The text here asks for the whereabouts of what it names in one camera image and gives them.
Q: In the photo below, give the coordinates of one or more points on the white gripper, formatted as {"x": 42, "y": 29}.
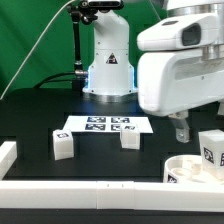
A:
{"x": 173, "y": 74}

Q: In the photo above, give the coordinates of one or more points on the white round stool seat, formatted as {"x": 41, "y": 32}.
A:
{"x": 187, "y": 169}

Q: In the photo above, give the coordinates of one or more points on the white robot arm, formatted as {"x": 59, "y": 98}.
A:
{"x": 111, "y": 78}

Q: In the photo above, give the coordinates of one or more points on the white marker sheet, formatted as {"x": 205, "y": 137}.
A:
{"x": 105, "y": 124}

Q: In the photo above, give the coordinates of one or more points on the white front rail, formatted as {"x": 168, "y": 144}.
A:
{"x": 111, "y": 195}

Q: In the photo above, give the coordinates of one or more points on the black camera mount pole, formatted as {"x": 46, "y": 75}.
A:
{"x": 78, "y": 81}

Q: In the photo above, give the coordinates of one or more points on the black camera on mount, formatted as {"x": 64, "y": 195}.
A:
{"x": 102, "y": 4}

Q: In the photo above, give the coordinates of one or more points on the white left rail block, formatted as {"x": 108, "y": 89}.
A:
{"x": 8, "y": 155}

